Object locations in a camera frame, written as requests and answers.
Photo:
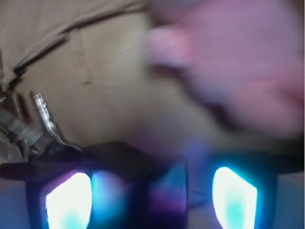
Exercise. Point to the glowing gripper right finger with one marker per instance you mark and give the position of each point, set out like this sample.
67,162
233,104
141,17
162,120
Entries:
243,200

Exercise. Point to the pink plush bunny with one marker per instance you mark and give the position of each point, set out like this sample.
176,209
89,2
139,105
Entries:
244,56

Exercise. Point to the brown paper bag bin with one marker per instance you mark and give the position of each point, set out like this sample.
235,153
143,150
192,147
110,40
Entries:
87,57

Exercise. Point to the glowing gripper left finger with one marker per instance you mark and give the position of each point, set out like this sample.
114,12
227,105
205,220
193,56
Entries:
60,202

